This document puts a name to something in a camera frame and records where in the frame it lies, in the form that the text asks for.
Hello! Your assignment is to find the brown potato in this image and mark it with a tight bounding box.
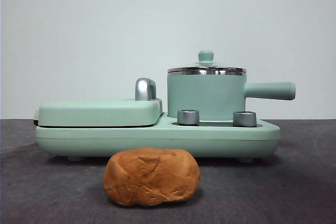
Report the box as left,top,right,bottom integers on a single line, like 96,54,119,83
103,147,201,207

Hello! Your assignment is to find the mint green breakfast machine base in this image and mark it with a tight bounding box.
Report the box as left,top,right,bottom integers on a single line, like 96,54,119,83
35,112,281,162

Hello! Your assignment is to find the mint green handled pot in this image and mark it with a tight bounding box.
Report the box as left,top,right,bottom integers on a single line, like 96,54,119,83
166,69,297,120

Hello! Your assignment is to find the mint green grill lid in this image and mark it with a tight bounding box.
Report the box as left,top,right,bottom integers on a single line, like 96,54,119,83
33,97,164,128

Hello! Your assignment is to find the silver control knob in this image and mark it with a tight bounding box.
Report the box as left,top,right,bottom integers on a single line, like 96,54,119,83
177,109,200,125
232,110,257,127

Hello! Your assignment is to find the glass pot lid green knob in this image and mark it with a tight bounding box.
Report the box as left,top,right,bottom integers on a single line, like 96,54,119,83
167,49,247,74

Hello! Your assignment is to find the chrome grill lid handle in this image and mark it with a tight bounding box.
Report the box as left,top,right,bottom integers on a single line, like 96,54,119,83
134,77,158,101

